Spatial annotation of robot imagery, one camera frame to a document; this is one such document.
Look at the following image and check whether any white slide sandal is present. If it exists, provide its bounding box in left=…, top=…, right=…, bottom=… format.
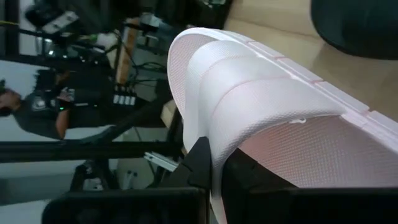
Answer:
left=167, top=27, right=398, bottom=224

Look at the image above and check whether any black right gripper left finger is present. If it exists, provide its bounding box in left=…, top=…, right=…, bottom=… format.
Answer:
left=42, top=136, right=215, bottom=224

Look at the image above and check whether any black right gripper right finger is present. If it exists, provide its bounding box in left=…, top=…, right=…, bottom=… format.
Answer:
left=221, top=147, right=398, bottom=224

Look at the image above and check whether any person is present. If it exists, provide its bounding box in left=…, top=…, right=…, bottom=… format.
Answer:
left=0, top=70, right=75, bottom=141

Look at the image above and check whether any wooden background table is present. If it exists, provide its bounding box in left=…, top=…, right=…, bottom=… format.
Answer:
left=116, top=18, right=141, bottom=85

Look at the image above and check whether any black foam pad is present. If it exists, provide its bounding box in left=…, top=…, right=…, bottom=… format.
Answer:
left=310, top=0, right=398, bottom=60

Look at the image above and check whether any black strip with white buttons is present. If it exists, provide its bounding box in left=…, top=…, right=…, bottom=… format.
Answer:
left=112, top=94, right=137, bottom=106

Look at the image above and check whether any silver aluminium bracket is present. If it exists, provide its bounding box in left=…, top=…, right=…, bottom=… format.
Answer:
left=143, top=151, right=180, bottom=172

